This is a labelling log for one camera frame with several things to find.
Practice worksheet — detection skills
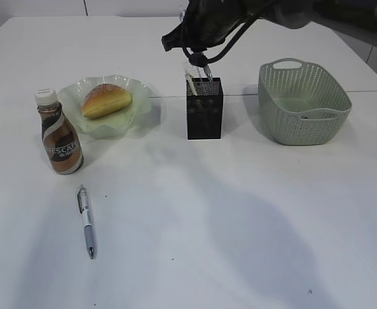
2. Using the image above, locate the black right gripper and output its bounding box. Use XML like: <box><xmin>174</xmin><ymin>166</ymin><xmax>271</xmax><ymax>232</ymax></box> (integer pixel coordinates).
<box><xmin>161</xmin><ymin>1</ymin><xmax>250</xmax><ymax>52</ymax></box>

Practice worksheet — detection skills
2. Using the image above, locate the clear plastic ruler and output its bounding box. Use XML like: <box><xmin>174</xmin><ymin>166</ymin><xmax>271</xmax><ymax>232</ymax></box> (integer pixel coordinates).
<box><xmin>182</xmin><ymin>61</ymin><xmax>201</xmax><ymax>79</ymax></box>

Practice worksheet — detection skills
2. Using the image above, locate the beige white ballpoint pen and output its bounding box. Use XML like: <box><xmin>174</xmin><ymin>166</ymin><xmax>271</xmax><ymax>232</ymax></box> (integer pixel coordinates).
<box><xmin>185</xmin><ymin>73</ymin><xmax>198</xmax><ymax>96</ymax></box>

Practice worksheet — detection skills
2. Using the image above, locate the blue clear ballpoint pen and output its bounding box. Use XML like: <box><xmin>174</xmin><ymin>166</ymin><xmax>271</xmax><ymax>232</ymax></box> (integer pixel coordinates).
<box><xmin>203</xmin><ymin>64</ymin><xmax>213</xmax><ymax>82</ymax></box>

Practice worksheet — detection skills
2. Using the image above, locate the sugared bread roll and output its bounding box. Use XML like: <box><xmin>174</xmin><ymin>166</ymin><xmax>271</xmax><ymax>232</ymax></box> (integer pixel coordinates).
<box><xmin>81</xmin><ymin>84</ymin><xmax>133</xmax><ymax>119</ymax></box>

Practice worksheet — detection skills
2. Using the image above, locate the brown Nescafe coffee bottle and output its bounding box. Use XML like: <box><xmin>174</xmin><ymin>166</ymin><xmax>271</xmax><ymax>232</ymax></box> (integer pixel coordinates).
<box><xmin>35</xmin><ymin>88</ymin><xmax>84</xmax><ymax>174</ymax></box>

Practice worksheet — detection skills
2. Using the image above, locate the grey white ballpoint pen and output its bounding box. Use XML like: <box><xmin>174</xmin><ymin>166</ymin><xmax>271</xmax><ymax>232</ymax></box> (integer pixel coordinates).
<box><xmin>77</xmin><ymin>185</ymin><xmax>97</xmax><ymax>260</ymax></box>

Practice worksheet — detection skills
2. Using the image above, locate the blue black right robot arm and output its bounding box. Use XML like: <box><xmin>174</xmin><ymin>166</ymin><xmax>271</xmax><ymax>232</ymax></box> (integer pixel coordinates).
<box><xmin>161</xmin><ymin>0</ymin><xmax>377</xmax><ymax>68</ymax></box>

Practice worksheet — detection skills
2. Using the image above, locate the black mesh pen holder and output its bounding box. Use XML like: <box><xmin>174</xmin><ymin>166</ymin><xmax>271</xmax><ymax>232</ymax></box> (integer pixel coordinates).
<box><xmin>186</xmin><ymin>77</ymin><xmax>224</xmax><ymax>140</ymax></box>

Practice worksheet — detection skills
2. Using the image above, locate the green wavy glass plate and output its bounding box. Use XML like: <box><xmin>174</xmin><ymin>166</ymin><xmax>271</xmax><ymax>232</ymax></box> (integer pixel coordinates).
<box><xmin>58</xmin><ymin>75</ymin><xmax>151</xmax><ymax>139</ymax></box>

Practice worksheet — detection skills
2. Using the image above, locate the green woven plastic basket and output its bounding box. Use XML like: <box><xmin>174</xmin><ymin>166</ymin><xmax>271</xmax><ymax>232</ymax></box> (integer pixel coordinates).
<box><xmin>258</xmin><ymin>58</ymin><xmax>352</xmax><ymax>146</ymax></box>

